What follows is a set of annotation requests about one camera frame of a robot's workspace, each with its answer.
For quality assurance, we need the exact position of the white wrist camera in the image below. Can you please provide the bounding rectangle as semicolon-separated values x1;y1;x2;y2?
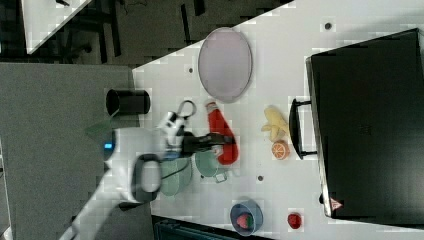
157;112;185;148

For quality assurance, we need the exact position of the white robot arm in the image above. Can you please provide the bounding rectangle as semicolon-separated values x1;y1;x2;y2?
58;127;235;240

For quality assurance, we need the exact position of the red strawberry toy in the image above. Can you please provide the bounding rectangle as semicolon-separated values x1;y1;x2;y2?
287;213;302;229

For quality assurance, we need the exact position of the red felt ketchup bottle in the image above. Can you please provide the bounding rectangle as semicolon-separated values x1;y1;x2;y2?
205;100;239;165

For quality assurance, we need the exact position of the black cable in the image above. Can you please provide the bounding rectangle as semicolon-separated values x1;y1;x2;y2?
176;99;198;120

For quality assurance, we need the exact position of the orange slice toy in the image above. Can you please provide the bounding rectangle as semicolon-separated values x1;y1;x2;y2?
271;140;290;160

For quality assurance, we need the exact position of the round grey plate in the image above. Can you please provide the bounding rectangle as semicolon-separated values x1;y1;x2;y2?
198;27;253;103

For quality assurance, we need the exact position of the green plastic strainer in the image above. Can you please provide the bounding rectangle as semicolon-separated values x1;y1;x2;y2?
160;158;192;197

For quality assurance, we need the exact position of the blue cup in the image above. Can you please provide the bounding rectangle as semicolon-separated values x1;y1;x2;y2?
230;200;263;237

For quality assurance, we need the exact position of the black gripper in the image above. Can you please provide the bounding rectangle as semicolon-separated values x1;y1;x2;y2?
180;132;236;157

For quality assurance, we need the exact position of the pink toy in cup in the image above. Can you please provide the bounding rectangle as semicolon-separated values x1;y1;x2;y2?
236;213;253;229

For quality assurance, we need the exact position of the black pot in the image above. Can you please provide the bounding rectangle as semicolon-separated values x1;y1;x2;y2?
106;89;151;116

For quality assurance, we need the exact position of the green mug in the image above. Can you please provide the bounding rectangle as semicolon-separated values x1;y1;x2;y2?
195;151;228;183

